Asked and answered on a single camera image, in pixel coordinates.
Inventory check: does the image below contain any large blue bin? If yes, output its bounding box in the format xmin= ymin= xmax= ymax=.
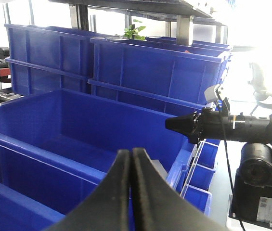
xmin=88 ymin=38 xmax=230 ymax=116
xmin=3 ymin=23 xmax=112 ymax=96

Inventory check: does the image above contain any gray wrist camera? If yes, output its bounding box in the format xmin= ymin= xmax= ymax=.
xmin=204 ymin=84 xmax=225 ymax=103

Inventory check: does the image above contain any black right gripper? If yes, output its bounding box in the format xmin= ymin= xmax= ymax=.
xmin=165 ymin=107 xmax=230 ymax=144

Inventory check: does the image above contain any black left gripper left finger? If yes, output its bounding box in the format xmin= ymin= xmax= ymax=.
xmin=46 ymin=149 xmax=131 ymax=231

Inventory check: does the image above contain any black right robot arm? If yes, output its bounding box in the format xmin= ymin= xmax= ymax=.
xmin=165 ymin=108 xmax=272 ymax=146

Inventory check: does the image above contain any blue target bin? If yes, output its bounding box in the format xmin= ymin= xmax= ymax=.
xmin=0 ymin=90 xmax=194 ymax=231

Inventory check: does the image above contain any green potted plant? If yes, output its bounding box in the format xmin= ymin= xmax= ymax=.
xmin=122 ymin=19 xmax=146 ymax=40

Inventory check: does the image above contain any black robot base joint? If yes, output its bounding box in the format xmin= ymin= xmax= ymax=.
xmin=229 ymin=143 xmax=272 ymax=230

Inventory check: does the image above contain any large blue bin upper left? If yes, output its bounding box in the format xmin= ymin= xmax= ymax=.
xmin=3 ymin=23 xmax=112 ymax=96

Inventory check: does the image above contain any large blue bin upper right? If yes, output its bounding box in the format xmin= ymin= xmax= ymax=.
xmin=88 ymin=38 xmax=230 ymax=116

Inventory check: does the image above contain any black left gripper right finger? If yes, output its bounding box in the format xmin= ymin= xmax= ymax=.
xmin=132 ymin=148 xmax=227 ymax=231

